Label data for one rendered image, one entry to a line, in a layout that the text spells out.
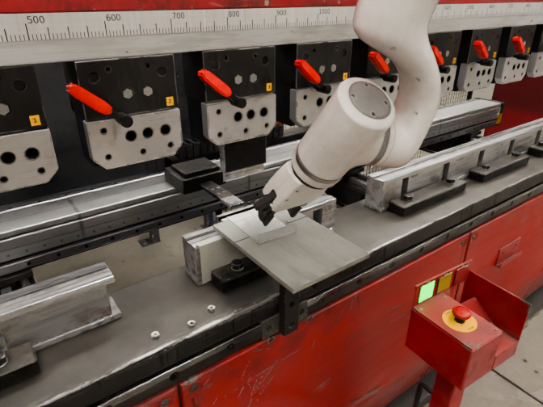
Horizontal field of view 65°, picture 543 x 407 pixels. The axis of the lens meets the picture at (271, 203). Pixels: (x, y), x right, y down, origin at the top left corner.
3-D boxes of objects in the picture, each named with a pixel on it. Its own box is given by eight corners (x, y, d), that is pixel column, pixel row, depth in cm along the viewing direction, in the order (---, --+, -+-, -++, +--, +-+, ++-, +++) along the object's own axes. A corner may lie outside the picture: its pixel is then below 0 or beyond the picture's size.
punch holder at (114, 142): (95, 172, 66) (73, 61, 59) (81, 157, 72) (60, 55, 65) (183, 153, 74) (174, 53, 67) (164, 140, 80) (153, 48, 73)
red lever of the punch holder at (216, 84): (208, 68, 67) (248, 102, 74) (195, 65, 70) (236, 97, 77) (202, 77, 67) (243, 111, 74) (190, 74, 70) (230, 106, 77)
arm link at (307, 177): (334, 129, 68) (325, 140, 70) (288, 139, 64) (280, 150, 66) (359, 173, 65) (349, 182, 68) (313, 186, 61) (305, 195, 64)
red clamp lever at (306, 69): (305, 57, 77) (333, 88, 84) (291, 55, 80) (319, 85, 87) (300, 66, 77) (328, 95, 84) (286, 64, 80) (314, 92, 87)
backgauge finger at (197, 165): (214, 219, 93) (212, 198, 90) (165, 181, 111) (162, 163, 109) (259, 204, 99) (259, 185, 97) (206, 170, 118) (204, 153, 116)
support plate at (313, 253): (292, 294, 69) (293, 289, 68) (212, 228, 88) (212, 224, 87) (369, 258, 78) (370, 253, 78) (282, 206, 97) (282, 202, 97)
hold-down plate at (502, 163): (482, 182, 138) (484, 174, 137) (467, 178, 142) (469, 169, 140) (528, 163, 154) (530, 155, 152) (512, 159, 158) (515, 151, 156)
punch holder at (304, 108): (295, 128, 88) (297, 44, 80) (271, 119, 94) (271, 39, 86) (347, 118, 95) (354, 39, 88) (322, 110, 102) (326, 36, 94)
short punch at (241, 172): (225, 183, 86) (223, 138, 82) (220, 180, 88) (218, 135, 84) (266, 172, 92) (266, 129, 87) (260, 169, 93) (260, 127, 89)
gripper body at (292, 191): (331, 139, 70) (303, 174, 79) (279, 150, 65) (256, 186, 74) (353, 177, 67) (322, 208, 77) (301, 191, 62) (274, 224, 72)
